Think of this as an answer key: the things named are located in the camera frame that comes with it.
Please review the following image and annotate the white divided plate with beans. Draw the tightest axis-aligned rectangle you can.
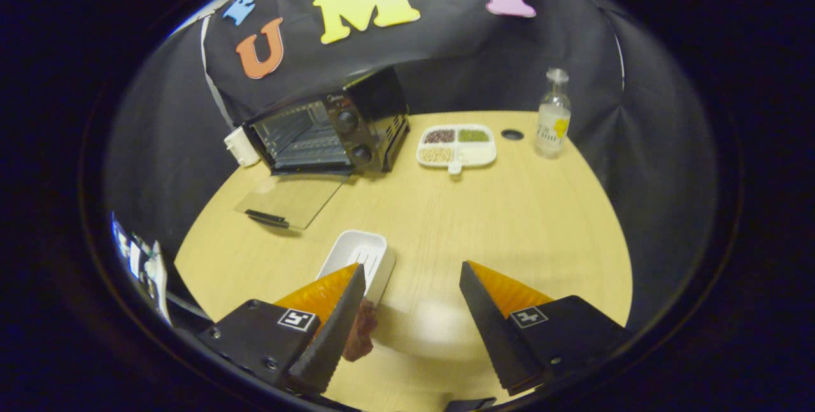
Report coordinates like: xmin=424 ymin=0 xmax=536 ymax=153
xmin=416 ymin=124 xmax=497 ymax=175

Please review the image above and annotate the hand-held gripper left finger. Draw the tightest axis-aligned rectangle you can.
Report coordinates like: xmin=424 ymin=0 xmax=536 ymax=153
xmin=197 ymin=264 xmax=368 ymax=397

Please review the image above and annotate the brown meat piece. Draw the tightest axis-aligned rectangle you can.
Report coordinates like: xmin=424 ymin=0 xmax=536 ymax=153
xmin=343 ymin=299 xmax=378 ymax=362

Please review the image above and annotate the black toaster oven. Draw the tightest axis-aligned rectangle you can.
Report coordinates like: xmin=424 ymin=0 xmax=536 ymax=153
xmin=234 ymin=67 xmax=411 ymax=231

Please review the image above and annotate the clear glass bottle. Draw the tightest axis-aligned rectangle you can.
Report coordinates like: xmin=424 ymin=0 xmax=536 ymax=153
xmin=535 ymin=68 xmax=572 ymax=158

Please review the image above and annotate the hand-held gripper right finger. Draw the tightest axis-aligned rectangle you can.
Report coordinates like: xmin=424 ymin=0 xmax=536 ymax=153
xmin=458 ymin=260 xmax=631 ymax=397

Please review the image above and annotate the white pop-up toaster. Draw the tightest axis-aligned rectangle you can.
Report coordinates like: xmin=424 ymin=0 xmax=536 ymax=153
xmin=223 ymin=126 xmax=260 ymax=167

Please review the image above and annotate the white rectangular tray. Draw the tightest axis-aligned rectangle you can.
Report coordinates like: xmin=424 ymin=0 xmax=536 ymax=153
xmin=316 ymin=229 xmax=396 ymax=308

